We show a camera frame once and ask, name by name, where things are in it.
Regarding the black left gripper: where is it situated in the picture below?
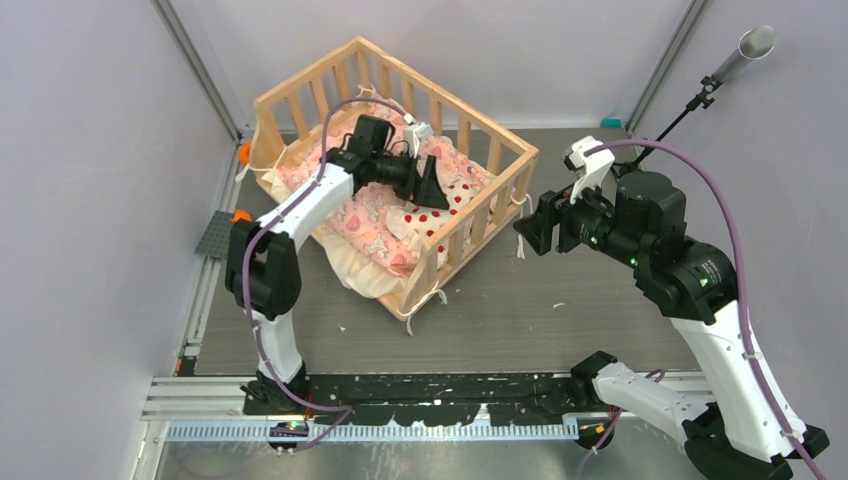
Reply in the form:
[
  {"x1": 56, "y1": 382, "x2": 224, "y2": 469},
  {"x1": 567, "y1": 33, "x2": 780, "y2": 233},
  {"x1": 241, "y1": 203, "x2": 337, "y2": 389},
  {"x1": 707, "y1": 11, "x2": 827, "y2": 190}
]
[{"x1": 373, "y1": 149, "x2": 450, "y2": 210}]

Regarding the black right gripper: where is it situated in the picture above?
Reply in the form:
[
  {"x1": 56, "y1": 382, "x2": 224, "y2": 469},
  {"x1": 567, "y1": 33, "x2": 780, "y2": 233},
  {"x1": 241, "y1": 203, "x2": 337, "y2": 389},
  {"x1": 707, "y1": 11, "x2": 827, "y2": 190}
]
[{"x1": 512, "y1": 167, "x2": 647, "y2": 268}]

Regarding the white strawberry print pillow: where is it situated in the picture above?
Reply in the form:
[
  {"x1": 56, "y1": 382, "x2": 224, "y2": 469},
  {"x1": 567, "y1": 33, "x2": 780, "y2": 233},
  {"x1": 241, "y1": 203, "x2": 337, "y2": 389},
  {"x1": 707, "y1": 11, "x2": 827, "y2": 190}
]
[{"x1": 385, "y1": 135, "x2": 498, "y2": 269}]

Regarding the pink unicorn print cushion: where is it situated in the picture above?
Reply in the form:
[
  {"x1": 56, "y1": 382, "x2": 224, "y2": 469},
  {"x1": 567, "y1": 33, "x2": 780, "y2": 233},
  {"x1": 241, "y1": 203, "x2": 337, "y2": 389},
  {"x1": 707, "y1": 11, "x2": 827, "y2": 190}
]
[{"x1": 264, "y1": 97, "x2": 494, "y2": 300}]

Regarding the wooden slatted pet bed frame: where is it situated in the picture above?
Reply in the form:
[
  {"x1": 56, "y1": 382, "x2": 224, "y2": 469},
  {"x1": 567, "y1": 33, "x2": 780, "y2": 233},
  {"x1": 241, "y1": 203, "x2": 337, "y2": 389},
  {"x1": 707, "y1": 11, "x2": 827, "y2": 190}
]
[{"x1": 248, "y1": 36, "x2": 539, "y2": 321}]

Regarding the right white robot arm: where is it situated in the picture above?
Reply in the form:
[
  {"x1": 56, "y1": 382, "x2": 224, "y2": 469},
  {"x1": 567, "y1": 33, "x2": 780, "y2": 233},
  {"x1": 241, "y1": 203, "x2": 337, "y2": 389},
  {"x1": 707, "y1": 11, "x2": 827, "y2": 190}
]
[{"x1": 514, "y1": 171, "x2": 830, "y2": 479}]

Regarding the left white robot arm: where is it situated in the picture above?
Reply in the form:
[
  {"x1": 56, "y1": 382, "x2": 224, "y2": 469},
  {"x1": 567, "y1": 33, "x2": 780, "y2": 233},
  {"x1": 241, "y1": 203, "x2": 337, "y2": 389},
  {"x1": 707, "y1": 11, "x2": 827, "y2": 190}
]
[{"x1": 225, "y1": 115, "x2": 449, "y2": 414}]

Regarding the small teal block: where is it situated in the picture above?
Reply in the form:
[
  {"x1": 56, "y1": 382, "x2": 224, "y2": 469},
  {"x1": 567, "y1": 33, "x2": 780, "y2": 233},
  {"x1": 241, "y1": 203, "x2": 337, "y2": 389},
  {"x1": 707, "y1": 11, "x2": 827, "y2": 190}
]
[{"x1": 600, "y1": 118, "x2": 623, "y2": 128}]

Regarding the orange and green toy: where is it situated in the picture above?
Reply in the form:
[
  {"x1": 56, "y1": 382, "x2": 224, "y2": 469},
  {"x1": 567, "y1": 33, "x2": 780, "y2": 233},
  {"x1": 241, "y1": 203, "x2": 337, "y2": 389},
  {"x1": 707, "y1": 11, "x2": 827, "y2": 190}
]
[{"x1": 238, "y1": 141, "x2": 251, "y2": 165}]

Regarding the orange arch toy block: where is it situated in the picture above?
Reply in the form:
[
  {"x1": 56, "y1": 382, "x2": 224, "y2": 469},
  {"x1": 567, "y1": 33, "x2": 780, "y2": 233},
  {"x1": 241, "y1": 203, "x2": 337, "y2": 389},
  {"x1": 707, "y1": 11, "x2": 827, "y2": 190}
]
[{"x1": 230, "y1": 210, "x2": 253, "y2": 224}]

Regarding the grey building block plate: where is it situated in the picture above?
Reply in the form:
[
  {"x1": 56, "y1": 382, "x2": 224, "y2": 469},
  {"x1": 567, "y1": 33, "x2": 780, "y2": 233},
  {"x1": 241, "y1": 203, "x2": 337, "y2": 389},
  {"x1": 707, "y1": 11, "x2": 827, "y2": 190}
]
[{"x1": 194, "y1": 211, "x2": 233, "y2": 260}]

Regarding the microphone on black stand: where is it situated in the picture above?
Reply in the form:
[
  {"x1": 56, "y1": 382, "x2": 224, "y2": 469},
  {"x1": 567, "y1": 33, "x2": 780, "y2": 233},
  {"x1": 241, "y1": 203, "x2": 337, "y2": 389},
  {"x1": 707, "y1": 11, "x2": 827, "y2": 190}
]
[{"x1": 655, "y1": 25, "x2": 777, "y2": 142}]

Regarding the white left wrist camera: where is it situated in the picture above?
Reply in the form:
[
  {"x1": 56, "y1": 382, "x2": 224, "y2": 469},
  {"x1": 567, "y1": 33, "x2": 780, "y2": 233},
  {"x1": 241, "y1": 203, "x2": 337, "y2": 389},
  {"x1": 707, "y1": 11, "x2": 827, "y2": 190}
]
[{"x1": 403, "y1": 122, "x2": 434, "y2": 157}]

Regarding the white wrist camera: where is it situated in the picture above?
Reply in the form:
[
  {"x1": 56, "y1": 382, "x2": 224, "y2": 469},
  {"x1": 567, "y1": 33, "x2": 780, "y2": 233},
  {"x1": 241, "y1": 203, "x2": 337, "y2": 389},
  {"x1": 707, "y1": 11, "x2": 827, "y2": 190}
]
[
  {"x1": 563, "y1": 136, "x2": 615, "y2": 205},
  {"x1": 403, "y1": 122, "x2": 434, "y2": 157}
]

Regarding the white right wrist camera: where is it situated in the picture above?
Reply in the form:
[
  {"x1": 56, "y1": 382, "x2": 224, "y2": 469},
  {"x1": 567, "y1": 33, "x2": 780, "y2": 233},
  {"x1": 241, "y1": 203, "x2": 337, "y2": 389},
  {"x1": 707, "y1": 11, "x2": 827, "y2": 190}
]
[{"x1": 563, "y1": 136, "x2": 615, "y2": 205}]

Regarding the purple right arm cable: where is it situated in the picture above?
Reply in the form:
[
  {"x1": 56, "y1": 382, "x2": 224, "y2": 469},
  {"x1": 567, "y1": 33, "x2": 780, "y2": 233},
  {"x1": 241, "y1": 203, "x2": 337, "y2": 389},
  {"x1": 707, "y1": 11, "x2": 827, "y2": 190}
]
[{"x1": 576, "y1": 137, "x2": 829, "y2": 480}]

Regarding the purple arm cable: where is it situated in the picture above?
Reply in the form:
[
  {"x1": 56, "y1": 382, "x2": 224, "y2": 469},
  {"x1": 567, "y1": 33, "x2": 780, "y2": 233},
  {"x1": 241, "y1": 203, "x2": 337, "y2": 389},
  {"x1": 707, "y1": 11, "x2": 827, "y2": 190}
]
[
  {"x1": 576, "y1": 137, "x2": 829, "y2": 480},
  {"x1": 241, "y1": 96, "x2": 419, "y2": 453}
]

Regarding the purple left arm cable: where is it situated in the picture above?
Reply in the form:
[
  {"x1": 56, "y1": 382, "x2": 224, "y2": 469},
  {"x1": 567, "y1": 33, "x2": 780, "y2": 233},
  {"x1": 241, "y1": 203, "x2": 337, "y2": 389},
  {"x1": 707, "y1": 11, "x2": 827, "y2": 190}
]
[{"x1": 241, "y1": 96, "x2": 419, "y2": 453}]

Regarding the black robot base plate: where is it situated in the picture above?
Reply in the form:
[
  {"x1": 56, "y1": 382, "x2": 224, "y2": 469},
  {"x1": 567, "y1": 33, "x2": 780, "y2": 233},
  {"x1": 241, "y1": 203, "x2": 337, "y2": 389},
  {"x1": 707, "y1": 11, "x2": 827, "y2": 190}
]
[{"x1": 243, "y1": 372, "x2": 639, "y2": 429}]

